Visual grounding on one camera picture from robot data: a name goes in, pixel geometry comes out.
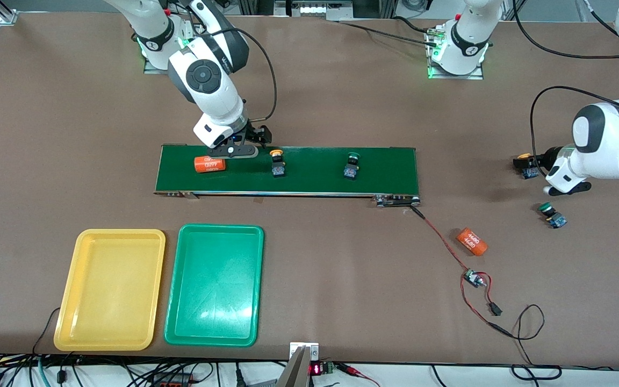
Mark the orange 4680 cylinder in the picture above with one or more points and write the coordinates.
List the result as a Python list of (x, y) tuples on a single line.
[(472, 241), (210, 164)]

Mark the red black power strip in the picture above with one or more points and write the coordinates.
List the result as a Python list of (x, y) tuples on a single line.
[(172, 380)]

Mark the green plastic tray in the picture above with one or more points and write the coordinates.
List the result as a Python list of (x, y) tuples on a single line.
[(213, 285)]

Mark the green push button switch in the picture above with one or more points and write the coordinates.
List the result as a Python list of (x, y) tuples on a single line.
[(351, 167), (552, 215)]

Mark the grey metal wedge bar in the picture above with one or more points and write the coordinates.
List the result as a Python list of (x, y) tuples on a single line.
[(294, 373)]

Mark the yellow plastic tray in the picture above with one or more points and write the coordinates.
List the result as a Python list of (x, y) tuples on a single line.
[(108, 290)]

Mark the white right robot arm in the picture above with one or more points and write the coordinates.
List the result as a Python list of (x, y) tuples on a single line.
[(202, 75)]

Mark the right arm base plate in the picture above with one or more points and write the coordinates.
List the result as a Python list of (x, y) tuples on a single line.
[(151, 67)]

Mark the red lead with black plug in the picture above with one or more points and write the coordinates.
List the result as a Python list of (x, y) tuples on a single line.
[(496, 309)]

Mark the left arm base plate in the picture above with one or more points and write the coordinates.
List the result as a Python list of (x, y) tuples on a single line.
[(476, 72)]

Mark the red digit display module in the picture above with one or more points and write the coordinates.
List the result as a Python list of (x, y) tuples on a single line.
[(316, 369)]

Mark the yellow push button switch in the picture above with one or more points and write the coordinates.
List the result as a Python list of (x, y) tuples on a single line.
[(529, 172), (278, 167)]

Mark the red clip lead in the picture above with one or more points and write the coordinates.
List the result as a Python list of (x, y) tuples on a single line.
[(355, 371)]

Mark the small metal bracket plate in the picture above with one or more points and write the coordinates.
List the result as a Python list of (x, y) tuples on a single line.
[(312, 349)]

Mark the small motor controller board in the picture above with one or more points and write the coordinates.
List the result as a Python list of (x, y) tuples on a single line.
[(470, 278)]

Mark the green belt conveyor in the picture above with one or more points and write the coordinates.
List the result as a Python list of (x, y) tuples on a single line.
[(309, 180)]

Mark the aluminium corner profile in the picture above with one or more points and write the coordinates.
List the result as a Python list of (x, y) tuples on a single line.
[(6, 15)]

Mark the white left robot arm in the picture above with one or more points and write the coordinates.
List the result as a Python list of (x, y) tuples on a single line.
[(605, 145)]

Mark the aluminium frame rack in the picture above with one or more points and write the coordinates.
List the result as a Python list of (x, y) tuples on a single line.
[(312, 9)]

